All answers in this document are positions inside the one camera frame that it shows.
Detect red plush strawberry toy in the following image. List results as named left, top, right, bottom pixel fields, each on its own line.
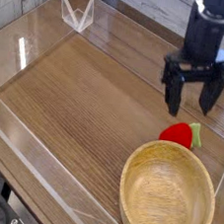
left=159, top=122, right=201, bottom=149

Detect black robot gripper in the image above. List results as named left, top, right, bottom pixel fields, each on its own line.
left=162, top=0, right=224, bottom=116

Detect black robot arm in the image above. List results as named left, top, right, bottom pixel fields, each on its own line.
left=162, top=0, right=224, bottom=115

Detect oval wooden bowl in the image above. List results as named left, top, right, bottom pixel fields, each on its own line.
left=118, top=140, right=215, bottom=224

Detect black metal bracket with bolt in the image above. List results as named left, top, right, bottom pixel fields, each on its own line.
left=0, top=183, right=25, bottom=224

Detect clear acrylic enclosure walls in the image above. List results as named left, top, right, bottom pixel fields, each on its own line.
left=0, top=0, right=224, bottom=224

